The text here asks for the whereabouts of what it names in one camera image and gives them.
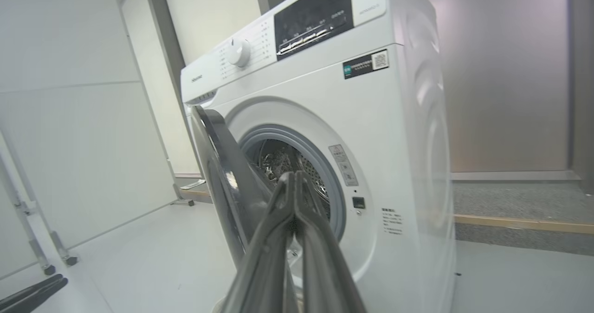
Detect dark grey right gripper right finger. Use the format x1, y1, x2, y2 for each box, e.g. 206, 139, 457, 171
294, 171, 368, 313

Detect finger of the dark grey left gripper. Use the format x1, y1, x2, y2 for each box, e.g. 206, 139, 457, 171
0, 281, 69, 313
0, 274, 65, 307

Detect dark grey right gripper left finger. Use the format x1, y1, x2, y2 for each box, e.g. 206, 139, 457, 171
220, 172, 297, 313

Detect black round washer door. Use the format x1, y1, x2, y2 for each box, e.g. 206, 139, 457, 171
190, 105, 300, 307

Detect white front-load washing machine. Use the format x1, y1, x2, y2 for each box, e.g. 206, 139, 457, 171
180, 0, 458, 313

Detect black washing machine control panel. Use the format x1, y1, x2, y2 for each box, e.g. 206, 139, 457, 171
273, 0, 355, 62

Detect metal partition stand legs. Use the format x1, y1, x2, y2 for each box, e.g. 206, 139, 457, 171
0, 132, 78, 276

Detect grey warning sticker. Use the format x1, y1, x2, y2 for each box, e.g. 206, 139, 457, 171
328, 144, 359, 187

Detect white partition panel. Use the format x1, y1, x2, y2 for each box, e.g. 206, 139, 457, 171
120, 0, 201, 175
0, 0, 180, 281

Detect white detergent drawer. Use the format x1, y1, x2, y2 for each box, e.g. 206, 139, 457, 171
180, 56, 229, 106

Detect wooden edge strip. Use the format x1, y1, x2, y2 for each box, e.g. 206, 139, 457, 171
452, 214, 594, 236

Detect black QR code sticker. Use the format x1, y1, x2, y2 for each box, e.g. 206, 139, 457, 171
342, 48, 390, 80

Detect white round program knob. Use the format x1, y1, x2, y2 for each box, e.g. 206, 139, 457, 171
226, 38, 252, 68

